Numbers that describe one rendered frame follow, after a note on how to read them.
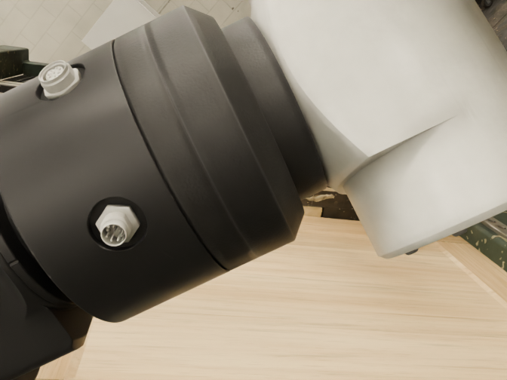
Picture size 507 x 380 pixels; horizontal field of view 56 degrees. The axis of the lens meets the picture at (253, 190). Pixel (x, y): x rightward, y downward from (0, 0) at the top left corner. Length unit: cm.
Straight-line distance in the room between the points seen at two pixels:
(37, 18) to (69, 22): 34
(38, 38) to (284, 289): 572
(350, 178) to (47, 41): 597
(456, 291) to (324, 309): 19
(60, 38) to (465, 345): 577
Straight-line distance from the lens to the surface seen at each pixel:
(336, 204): 75
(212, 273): 15
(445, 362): 48
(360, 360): 44
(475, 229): 79
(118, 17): 447
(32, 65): 215
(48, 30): 607
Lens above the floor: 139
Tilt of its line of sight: 17 degrees down
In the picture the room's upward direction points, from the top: 50 degrees counter-clockwise
